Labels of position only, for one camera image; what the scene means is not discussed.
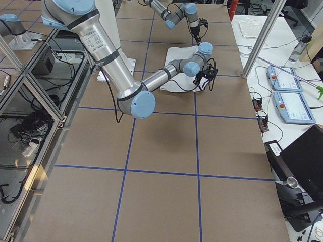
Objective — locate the silver reacher grabber tool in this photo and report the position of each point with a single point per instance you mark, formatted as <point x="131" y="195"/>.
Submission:
<point x="319" y="88"/>

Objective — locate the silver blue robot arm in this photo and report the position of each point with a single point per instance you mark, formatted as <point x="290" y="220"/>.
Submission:
<point x="186" y="11"/>
<point x="134" y="97"/>

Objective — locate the lower orange connector board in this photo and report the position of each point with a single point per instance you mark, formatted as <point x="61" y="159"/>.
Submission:
<point x="263" y="123"/>

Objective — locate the clear plastic bag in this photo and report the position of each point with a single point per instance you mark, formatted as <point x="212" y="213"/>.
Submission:
<point x="251" y="28"/>

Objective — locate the blue teach pendant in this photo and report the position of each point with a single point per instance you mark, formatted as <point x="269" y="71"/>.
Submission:
<point x="293" y="108"/>
<point x="283" y="81"/>

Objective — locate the white power strip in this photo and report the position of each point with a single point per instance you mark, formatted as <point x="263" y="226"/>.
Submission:
<point x="29" y="150"/>

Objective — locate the black camera stand clamp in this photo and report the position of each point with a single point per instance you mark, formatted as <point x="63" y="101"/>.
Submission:
<point x="298" y="207"/>

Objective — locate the aluminium frame post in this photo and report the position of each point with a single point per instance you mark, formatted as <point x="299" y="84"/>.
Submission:
<point x="264" y="33"/>

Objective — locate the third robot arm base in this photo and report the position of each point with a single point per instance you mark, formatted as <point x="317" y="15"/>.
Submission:
<point x="22" y="40"/>

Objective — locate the white cartoon print t-shirt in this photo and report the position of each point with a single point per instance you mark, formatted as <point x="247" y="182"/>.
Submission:
<point x="189" y="61"/>

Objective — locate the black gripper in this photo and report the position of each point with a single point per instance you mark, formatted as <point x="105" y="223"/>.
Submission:
<point x="201" y="75"/>
<point x="195" y="32"/>

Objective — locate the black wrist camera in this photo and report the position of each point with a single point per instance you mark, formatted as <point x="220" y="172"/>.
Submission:
<point x="203" y="22"/>
<point x="211" y="73"/>

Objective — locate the red cylinder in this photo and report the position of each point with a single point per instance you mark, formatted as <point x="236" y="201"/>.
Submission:
<point x="232" y="9"/>

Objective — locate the lower blue teach pendant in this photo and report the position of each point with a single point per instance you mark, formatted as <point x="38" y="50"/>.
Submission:
<point x="293" y="108"/>

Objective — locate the clear water bottle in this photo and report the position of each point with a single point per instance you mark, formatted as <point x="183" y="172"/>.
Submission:
<point x="300" y="47"/>

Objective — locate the upper blue teach pendant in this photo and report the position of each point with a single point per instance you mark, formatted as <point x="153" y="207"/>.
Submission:
<point x="283" y="81"/>

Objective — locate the orange connector board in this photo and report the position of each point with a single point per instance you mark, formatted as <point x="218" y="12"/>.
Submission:
<point x="263" y="123"/>
<point x="257" y="104"/>

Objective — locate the black power supply box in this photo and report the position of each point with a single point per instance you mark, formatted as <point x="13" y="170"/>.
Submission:
<point x="45" y="64"/>

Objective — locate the black laptop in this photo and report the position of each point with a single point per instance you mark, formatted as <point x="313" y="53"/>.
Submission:
<point x="302" y="159"/>

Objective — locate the upper orange connector board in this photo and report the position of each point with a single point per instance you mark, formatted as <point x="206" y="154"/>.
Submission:
<point x="257" y="104"/>

